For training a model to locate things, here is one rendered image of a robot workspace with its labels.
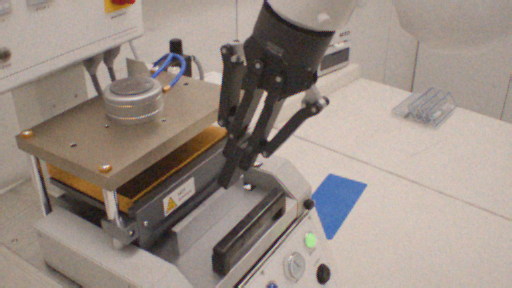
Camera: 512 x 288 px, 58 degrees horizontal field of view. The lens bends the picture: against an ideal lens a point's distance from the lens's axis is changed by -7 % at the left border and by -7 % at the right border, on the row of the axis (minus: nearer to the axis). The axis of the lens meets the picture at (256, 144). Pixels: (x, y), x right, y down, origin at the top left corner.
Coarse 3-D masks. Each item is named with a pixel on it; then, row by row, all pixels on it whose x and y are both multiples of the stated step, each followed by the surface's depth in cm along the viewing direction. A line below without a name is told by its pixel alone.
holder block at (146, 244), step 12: (204, 192) 70; (60, 204) 68; (72, 204) 66; (192, 204) 69; (84, 216) 65; (96, 216) 64; (180, 216) 67; (168, 228) 65; (132, 240) 61; (144, 240) 61; (156, 240) 63
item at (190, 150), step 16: (208, 128) 72; (224, 128) 72; (192, 144) 68; (208, 144) 68; (160, 160) 64; (176, 160) 64; (192, 160) 65; (64, 176) 63; (144, 176) 61; (160, 176) 61; (80, 192) 63; (96, 192) 60; (128, 192) 58; (144, 192) 58
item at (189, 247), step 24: (216, 192) 66; (240, 192) 71; (264, 192) 73; (192, 216) 62; (216, 216) 67; (240, 216) 68; (288, 216) 70; (168, 240) 64; (192, 240) 63; (216, 240) 64; (264, 240) 65; (192, 264) 60; (240, 264) 61
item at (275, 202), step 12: (276, 192) 66; (264, 204) 64; (276, 204) 65; (252, 216) 62; (264, 216) 63; (240, 228) 60; (252, 228) 61; (228, 240) 58; (240, 240) 59; (216, 252) 57; (228, 252) 57; (216, 264) 58; (228, 264) 58
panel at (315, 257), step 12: (300, 228) 74; (312, 228) 76; (288, 240) 71; (300, 240) 74; (276, 252) 69; (288, 252) 71; (300, 252) 73; (312, 252) 76; (324, 252) 78; (264, 264) 66; (276, 264) 68; (312, 264) 75; (324, 264) 77; (264, 276) 66; (276, 276) 68; (312, 276) 75
